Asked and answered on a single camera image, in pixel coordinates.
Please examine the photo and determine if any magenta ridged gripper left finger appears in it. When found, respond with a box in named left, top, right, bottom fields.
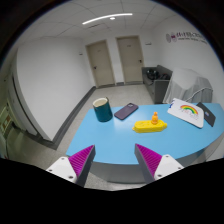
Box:
left=46, top=145, right=96, bottom=187

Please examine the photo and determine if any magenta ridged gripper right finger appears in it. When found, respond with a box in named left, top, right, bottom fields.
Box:
left=135, top=144, right=183, bottom=184

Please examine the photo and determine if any orange charger plug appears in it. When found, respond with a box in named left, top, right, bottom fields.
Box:
left=151, top=112, right=158, bottom=125

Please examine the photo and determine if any dark purple smartphone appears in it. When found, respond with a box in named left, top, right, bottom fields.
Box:
left=114, top=103, right=138, bottom=120

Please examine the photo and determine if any white clipboard with rainbow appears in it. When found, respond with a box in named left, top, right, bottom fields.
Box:
left=168, top=98, right=204, bottom=128

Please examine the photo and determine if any dark teal cylindrical mug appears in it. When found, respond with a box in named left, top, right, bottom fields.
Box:
left=93, top=97, right=113, bottom=122

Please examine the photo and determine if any black tablet device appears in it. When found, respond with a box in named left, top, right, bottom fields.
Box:
left=197, top=102, right=216, bottom=127

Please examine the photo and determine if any grey cloth covered furniture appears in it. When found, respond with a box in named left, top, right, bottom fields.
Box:
left=163, top=68, right=213, bottom=104

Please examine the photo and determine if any left beige door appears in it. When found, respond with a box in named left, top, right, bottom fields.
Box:
left=86, top=41, right=115, bottom=87

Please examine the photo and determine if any beige door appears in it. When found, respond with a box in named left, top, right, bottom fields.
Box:
left=117, top=36, right=143, bottom=83
left=86, top=41, right=115, bottom=87

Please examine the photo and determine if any right beige door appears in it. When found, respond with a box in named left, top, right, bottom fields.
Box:
left=117, top=36, right=143, bottom=83

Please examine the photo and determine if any long ceiling light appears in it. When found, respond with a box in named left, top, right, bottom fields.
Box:
left=82, top=13, right=133, bottom=25

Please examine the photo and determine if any white cable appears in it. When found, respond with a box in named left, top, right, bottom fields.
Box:
left=185, top=87, right=214, bottom=103

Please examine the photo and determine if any wall logo sign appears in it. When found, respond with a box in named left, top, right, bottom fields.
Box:
left=165, top=32, right=207, bottom=44

